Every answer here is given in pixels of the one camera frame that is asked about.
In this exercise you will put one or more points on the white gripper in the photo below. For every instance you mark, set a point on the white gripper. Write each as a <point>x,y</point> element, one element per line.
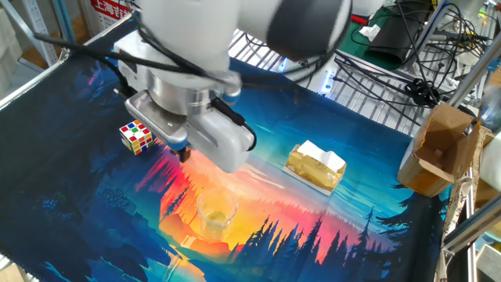
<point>227,149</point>

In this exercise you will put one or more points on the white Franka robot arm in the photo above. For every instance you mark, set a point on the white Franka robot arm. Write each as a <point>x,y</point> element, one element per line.
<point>188,27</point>

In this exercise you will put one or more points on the Rubik's cube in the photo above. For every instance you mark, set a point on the Rubik's cube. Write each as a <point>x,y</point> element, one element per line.
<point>136,138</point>

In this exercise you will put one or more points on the clear glass beaker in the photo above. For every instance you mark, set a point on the clear glass beaker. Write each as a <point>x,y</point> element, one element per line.
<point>217,223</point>

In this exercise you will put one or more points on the colourful sunset landscape cloth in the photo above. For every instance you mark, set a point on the colourful sunset landscape cloth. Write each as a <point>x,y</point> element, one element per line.
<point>98,215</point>

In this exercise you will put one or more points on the clear glass rod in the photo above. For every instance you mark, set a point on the clear glass rod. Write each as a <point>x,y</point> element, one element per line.
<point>176,266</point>

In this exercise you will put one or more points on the gold tissue pack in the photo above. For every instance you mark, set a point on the gold tissue pack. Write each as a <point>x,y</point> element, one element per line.
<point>313,172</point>

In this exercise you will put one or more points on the red and white sign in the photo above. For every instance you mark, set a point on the red and white sign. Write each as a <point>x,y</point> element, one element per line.
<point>111,9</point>

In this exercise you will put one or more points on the blue pole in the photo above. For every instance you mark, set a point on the blue pole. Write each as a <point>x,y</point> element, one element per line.
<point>64,21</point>

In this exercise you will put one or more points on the green mat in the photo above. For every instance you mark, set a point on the green mat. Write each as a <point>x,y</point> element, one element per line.
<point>352,47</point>

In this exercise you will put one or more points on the crumpled white tissue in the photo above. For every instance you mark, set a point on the crumpled white tissue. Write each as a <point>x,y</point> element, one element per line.
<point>370,32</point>

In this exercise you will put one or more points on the open cardboard box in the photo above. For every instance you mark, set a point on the open cardboard box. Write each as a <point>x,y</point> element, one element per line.
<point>434,156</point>

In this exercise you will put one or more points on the clear plastic bottle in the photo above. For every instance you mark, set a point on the clear plastic bottle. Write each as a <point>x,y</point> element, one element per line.
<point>492,109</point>

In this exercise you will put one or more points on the white slotted rail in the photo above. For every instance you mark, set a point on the white slotted rail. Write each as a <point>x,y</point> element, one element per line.
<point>39,29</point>

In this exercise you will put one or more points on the aluminium frame bar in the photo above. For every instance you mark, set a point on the aluminium frame bar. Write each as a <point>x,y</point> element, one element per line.
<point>473,225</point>
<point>473,74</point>

